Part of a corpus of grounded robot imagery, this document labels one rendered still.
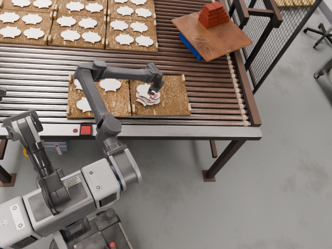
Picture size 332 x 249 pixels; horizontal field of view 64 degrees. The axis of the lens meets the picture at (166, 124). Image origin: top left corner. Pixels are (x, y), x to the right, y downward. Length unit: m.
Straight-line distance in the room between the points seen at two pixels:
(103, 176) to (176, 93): 1.12
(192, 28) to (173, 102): 0.70
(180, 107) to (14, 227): 1.28
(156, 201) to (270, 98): 1.95
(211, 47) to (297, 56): 2.35
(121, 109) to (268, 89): 2.30
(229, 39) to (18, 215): 1.94
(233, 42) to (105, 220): 1.73
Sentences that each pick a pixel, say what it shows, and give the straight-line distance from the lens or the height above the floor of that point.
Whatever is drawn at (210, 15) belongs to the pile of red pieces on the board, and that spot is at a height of 1.14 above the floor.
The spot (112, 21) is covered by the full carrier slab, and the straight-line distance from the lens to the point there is 2.43.
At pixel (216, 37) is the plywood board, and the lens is 2.32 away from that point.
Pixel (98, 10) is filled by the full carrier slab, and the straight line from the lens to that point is 2.52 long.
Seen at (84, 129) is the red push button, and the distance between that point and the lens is 1.76.
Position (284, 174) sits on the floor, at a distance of 3.12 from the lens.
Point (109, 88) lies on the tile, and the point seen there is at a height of 0.95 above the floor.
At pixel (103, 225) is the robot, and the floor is 0.28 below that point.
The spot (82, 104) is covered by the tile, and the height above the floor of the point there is 0.95.
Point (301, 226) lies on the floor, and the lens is 3.02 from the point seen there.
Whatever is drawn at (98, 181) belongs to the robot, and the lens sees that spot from 0.98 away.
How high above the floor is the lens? 2.45
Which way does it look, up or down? 58 degrees down
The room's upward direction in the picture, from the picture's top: 17 degrees clockwise
